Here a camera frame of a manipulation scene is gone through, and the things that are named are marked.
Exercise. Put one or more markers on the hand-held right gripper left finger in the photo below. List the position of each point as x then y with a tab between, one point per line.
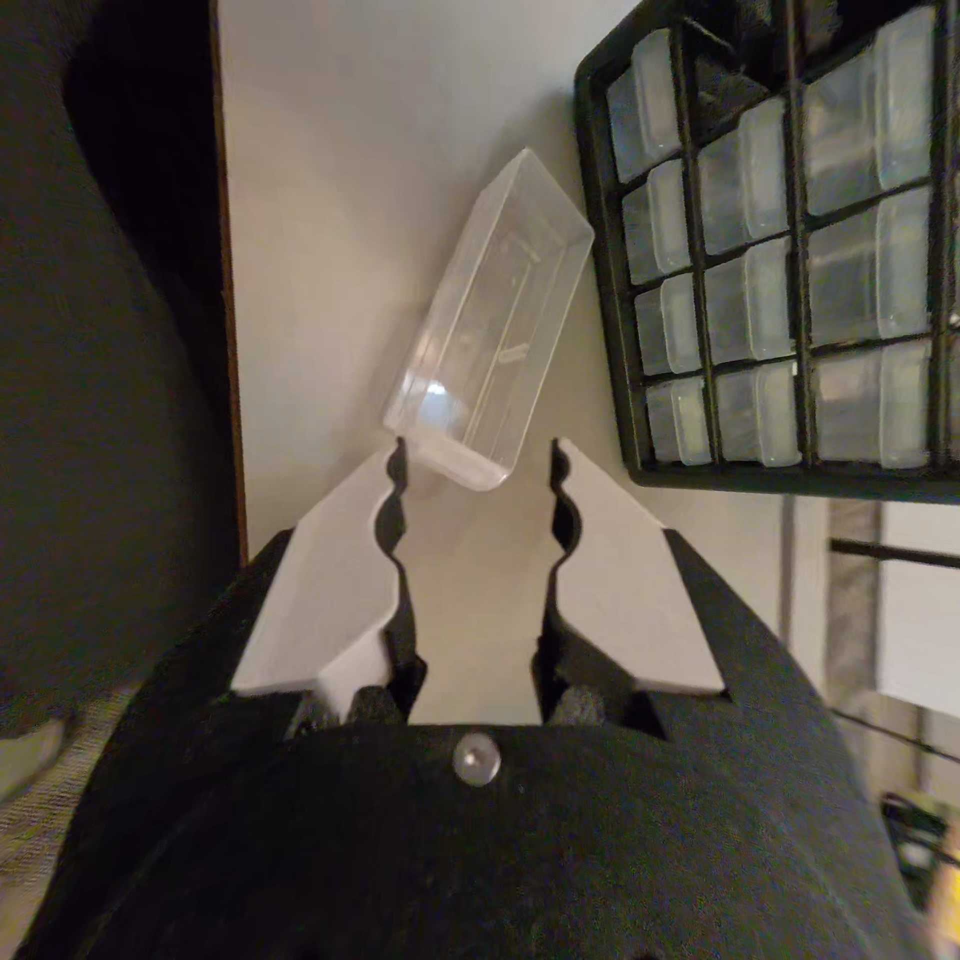
322	600

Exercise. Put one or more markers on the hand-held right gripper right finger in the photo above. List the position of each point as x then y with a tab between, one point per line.
637	600

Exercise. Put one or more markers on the small clear plastic drawer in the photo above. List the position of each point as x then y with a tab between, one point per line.
487	315

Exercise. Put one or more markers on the black drawer cabinet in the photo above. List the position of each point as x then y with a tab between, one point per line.
600	225

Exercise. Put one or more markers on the set of clear cabinet drawers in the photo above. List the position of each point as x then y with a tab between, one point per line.
750	225

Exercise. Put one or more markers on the person's black clothing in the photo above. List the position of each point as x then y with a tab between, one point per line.
97	375

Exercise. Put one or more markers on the person's shoe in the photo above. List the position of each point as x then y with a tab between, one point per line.
26	754

